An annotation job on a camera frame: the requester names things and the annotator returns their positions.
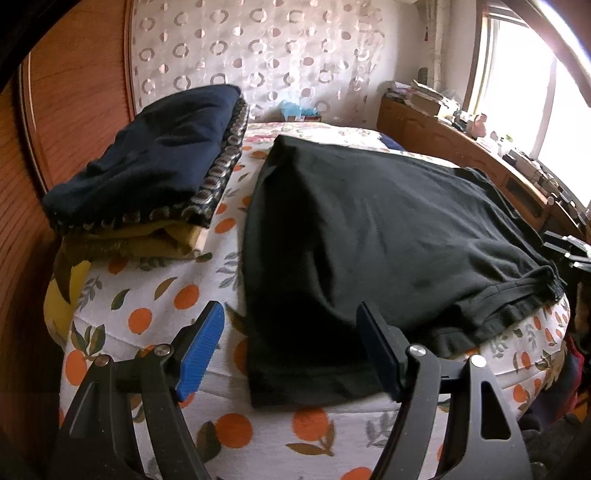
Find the wooden cabinet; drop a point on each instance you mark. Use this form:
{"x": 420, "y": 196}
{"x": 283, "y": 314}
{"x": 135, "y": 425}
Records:
{"x": 438, "y": 134}

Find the yellow pillow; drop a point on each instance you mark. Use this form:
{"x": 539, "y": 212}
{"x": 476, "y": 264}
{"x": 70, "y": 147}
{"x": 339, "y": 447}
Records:
{"x": 60, "y": 304}

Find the black t-shirt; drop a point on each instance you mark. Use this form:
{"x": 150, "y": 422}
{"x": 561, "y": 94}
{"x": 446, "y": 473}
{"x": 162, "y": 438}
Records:
{"x": 369, "y": 230}

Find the dark blue cloth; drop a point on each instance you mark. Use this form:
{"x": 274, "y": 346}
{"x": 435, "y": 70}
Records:
{"x": 393, "y": 143}

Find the patterned window curtain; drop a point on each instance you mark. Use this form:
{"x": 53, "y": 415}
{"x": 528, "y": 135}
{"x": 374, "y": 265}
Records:
{"x": 431, "y": 37}

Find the folded mustard garment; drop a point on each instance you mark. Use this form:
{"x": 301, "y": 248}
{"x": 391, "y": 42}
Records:
{"x": 138, "y": 240}

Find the circle-patterned sheer curtain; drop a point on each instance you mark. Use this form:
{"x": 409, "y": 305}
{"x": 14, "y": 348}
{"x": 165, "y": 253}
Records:
{"x": 277, "y": 55}

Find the blue plastic bag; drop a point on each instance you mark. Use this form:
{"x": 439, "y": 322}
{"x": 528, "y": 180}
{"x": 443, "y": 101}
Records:
{"x": 295, "y": 111}

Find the window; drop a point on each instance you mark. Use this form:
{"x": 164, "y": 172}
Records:
{"x": 521, "y": 83}

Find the pile of papers and books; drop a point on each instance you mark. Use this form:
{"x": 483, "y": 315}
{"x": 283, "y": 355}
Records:
{"x": 422, "y": 97}

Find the pink figurine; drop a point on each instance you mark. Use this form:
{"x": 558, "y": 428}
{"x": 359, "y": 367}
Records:
{"x": 479, "y": 124}

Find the orange-print bedsheet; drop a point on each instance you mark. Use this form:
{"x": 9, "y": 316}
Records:
{"x": 152, "y": 295}

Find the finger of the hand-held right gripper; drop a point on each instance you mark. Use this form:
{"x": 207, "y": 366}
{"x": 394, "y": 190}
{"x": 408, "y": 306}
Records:
{"x": 565, "y": 244}
{"x": 582, "y": 266}

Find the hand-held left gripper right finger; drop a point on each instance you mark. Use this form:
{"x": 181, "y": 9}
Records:
{"x": 376, "y": 346}

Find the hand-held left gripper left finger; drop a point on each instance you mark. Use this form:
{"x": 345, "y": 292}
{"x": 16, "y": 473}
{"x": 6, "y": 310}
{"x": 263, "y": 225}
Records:
{"x": 201, "y": 355}

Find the folded navy garment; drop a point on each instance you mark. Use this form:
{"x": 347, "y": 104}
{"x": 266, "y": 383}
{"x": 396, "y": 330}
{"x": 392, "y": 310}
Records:
{"x": 152, "y": 147}

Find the cluster of small desk items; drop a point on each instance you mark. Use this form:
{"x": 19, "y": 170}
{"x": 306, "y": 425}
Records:
{"x": 535, "y": 173}

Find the red and dark cloth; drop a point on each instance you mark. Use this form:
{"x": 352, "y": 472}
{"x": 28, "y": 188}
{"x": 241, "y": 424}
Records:
{"x": 570, "y": 374}

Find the floral blanket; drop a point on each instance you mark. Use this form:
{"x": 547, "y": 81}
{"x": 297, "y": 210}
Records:
{"x": 341, "y": 136}

